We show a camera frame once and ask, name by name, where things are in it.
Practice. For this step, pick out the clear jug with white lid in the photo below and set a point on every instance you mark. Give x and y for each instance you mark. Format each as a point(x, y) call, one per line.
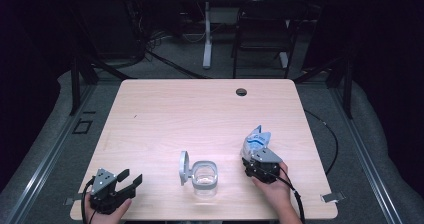
point(196, 184)

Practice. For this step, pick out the person's right hand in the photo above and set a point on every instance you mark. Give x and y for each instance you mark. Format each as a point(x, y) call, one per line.
point(276, 192)

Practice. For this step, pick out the black metal frame stand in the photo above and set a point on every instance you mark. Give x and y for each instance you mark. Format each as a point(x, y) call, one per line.
point(75, 84)
point(347, 90)

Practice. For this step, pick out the grey tape strip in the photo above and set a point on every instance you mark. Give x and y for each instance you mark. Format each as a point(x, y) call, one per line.
point(332, 197)
point(71, 200)

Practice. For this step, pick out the aluminium floor rail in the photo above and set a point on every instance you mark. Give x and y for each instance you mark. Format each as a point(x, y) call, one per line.
point(50, 157)
point(366, 157)

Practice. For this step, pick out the black folding chair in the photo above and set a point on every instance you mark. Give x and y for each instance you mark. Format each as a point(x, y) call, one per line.
point(266, 27)

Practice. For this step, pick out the person's left hand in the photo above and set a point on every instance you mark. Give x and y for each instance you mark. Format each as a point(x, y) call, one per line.
point(103, 219)

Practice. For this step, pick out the white desk with white legs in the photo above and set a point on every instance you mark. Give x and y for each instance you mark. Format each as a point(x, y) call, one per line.
point(207, 34)

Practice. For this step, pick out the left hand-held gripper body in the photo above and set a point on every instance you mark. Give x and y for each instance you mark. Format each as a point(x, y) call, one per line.
point(103, 197)

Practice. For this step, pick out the black curtain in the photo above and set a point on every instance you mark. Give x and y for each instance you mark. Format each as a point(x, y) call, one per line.
point(30, 50)
point(390, 50)

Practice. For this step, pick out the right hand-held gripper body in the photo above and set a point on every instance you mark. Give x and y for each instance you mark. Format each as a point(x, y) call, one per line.
point(265, 169)

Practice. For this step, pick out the white and blue pouch bag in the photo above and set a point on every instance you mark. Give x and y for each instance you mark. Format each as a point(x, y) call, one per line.
point(255, 140)

